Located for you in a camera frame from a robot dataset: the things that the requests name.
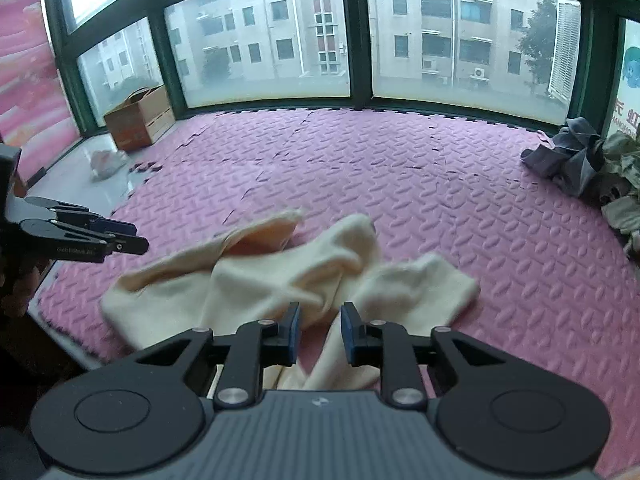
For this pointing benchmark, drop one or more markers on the pink foam floor mat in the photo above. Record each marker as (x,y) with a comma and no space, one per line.
(400,185)

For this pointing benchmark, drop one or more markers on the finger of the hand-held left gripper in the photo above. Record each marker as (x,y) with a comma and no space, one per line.
(75,245)
(117,226)

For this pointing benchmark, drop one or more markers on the cream garment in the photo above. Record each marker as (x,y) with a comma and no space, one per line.
(280,270)

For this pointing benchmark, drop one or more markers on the blue cartoon window poster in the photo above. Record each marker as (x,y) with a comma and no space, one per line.
(631,67)

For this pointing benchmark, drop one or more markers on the dark green window frame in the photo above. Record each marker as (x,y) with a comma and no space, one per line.
(357,35)

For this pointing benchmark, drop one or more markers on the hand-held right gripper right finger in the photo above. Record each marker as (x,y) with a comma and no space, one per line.
(349,335)

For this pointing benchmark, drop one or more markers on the pale grey crumpled garment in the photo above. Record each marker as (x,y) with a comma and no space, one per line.
(625,217)

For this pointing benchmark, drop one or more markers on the white louvered shutter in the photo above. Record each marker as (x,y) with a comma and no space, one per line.
(565,50)

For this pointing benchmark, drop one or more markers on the beige apartment building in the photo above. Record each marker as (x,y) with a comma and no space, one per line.
(440,20)

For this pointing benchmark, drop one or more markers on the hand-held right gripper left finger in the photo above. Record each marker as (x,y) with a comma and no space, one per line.
(294,332)

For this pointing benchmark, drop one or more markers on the clear plastic bag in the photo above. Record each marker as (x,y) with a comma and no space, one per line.
(106,165)

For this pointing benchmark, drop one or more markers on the brown cardboard box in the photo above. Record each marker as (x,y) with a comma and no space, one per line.
(132,122)

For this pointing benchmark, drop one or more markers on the person's left hand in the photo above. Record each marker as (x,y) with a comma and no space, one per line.
(22,287)

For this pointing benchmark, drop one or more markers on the pink printed curtain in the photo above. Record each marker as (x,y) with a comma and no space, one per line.
(30,85)

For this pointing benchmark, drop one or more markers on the green tree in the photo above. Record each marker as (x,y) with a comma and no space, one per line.
(540,40)

